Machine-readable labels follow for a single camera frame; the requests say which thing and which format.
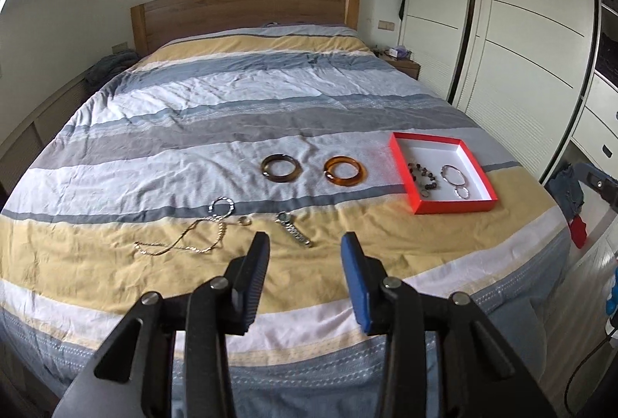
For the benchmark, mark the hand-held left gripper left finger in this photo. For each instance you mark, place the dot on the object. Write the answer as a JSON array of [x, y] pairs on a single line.
[[256, 275]]

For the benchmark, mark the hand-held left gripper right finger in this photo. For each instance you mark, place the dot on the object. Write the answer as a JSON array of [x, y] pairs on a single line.
[[351, 275]]

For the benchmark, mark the silver wristwatch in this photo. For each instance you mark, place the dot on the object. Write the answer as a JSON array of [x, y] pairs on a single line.
[[294, 232]]

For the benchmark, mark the amber bangle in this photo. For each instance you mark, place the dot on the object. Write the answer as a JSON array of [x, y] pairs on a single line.
[[357, 176]]

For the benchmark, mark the dark brown bangle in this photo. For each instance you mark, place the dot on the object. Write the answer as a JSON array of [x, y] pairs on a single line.
[[266, 168]]

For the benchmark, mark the red jewelry box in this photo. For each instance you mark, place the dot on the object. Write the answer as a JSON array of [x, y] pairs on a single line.
[[442, 171]]

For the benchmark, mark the thin silver bangle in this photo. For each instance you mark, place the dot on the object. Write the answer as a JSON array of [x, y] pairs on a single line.
[[446, 179]]

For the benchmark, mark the small silver hoop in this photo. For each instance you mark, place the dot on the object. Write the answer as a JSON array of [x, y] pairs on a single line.
[[463, 192]]

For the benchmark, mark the striped duvet cover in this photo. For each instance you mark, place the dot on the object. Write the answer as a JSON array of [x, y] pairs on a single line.
[[251, 123]]

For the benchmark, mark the wooden nightstand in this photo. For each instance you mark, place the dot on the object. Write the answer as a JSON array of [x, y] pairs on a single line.
[[403, 65]]

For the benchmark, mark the red cloth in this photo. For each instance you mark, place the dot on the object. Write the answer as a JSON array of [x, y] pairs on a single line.
[[578, 232]]

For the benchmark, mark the blue clothes pile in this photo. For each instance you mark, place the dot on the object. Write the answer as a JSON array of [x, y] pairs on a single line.
[[567, 191]]

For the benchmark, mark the grey blanket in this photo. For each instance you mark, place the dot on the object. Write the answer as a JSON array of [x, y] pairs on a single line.
[[108, 65]]

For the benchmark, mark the wooden headboard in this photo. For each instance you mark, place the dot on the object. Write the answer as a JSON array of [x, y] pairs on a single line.
[[251, 15]]

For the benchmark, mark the white wardrobe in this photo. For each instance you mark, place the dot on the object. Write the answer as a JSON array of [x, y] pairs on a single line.
[[497, 31]]

